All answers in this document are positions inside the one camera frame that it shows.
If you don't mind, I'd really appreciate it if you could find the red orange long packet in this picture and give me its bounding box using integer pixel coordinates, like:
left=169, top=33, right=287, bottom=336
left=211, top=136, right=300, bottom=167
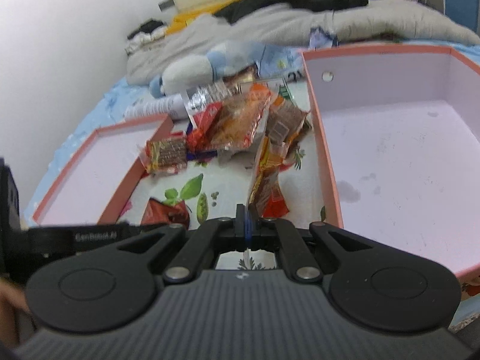
left=247, top=136, right=290, bottom=218

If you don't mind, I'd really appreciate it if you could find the small dark red packet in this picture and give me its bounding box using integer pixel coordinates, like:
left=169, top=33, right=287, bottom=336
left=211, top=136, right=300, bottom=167
left=141, top=198, right=191, bottom=228

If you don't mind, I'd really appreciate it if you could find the brown red-edged snack packet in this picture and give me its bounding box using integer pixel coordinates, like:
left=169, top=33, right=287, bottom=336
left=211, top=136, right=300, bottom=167
left=139, top=136, right=187, bottom=174

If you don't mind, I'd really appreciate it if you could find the red foil snack packet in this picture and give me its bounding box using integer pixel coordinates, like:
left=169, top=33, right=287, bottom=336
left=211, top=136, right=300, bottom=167
left=186, top=102, right=223, bottom=153

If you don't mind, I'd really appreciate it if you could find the orange brown snack packet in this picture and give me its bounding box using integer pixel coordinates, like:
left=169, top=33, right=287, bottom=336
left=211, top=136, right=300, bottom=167
left=265, top=95, right=308, bottom=158

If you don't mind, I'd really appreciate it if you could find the orange clear snack packet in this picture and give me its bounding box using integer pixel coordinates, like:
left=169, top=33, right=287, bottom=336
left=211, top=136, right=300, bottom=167
left=205, top=84, right=273, bottom=150

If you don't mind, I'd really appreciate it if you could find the white red-label snack packet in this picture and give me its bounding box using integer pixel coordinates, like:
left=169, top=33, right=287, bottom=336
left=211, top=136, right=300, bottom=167
left=181, top=80, right=233, bottom=128

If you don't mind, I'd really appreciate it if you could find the green white snack packet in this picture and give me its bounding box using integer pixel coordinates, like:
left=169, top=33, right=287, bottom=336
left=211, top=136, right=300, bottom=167
left=276, top=79, right=295, bottom=102

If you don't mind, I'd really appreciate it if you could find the person's left hand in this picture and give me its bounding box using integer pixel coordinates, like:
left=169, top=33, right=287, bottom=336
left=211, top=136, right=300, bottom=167
left=0, top=279, right=29, bottom=348

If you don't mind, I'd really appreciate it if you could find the pink box lid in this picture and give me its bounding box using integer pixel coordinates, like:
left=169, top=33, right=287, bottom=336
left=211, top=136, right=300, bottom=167
left=32, top=114, right=173, bottom=226

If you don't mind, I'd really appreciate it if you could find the white spray bottle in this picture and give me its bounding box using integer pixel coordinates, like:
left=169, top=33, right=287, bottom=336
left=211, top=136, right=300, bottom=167
left=124, top=93, right=188, bottom=121

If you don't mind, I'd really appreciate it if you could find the white blue plush toy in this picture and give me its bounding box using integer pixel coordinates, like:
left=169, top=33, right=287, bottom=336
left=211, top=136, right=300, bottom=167
left=149, top=41, right=255, bottom=98

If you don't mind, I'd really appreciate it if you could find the pink cardboard box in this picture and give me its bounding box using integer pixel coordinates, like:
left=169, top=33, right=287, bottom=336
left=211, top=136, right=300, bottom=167
left=303, top=44, right=479, bottom=282

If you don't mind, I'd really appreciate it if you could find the folded clothes stack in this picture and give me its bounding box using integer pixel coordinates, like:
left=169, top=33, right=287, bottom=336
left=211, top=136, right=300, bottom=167
left=124, top=19, right=168, bottom=55

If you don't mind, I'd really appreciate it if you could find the yellow pillow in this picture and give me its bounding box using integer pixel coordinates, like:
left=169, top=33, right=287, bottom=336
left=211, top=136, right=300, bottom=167
left=164, top=0, right=239, bottom=36

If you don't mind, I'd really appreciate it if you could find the grey duvet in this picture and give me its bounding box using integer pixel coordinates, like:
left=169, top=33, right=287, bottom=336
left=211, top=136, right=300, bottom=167
left=126, top=0, right=479, bottom=86

